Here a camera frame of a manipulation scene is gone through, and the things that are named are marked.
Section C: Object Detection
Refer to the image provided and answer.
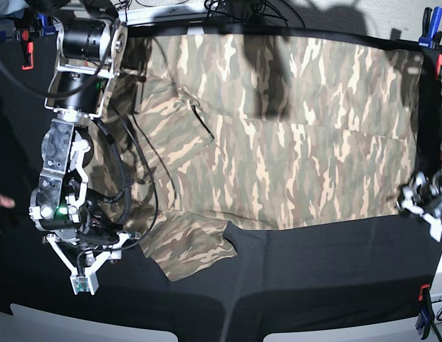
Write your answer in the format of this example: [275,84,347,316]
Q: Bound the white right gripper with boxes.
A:
[43,231,141,295]

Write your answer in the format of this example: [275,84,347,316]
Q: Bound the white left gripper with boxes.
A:
[396,170,442,242]

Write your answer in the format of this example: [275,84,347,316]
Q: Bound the camouflage t-shirt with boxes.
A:
[103,33,423,281]

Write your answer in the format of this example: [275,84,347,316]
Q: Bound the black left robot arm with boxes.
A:
[396,46,442,242]

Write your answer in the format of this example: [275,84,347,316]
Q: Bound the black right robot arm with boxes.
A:
[28,1,138,294]

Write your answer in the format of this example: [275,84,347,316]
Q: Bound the orange black clamp front right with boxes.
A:
[416,284,434,341]

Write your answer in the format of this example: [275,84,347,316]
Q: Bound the black table cloth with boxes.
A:
[0,32,442,341]

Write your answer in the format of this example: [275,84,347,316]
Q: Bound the red clamp rear right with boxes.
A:
[435,52,442,80]

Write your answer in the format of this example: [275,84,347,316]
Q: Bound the red clamp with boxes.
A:
[435,52,442,80]
[14,29,34,71]

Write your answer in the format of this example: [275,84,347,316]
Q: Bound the blue tools rear right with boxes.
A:
[418,6,442,49]

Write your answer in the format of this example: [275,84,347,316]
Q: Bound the red clamp rear left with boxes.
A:
[14,29,34,71]

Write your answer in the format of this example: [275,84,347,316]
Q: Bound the blue clamp rear left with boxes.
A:
[36,12,57,37]

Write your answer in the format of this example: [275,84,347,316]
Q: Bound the black cables behind table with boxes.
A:
[112,0,307,29]

